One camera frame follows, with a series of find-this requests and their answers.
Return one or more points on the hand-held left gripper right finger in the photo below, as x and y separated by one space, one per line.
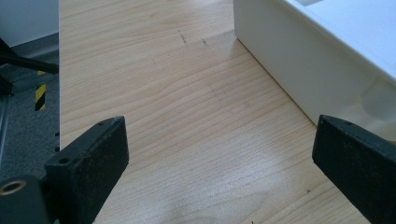
361 165

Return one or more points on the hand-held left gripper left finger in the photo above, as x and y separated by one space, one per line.
90 169

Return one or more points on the yellow black striped tape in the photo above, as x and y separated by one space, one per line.
40 95

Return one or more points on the white box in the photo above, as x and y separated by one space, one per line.
314 53

